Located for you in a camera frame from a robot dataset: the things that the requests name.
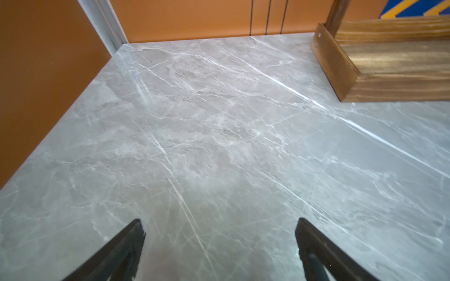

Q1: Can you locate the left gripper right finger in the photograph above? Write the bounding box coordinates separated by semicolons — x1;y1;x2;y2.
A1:
295;218;377;281

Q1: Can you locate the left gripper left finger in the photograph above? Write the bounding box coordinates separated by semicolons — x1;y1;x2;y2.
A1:
65;219;146;281

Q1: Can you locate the wooden jewelry display stand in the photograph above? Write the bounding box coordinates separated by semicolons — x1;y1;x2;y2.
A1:
311;1;450;103

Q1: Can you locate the left aluminium corner post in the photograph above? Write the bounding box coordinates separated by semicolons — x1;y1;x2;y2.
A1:
78;0;129;56

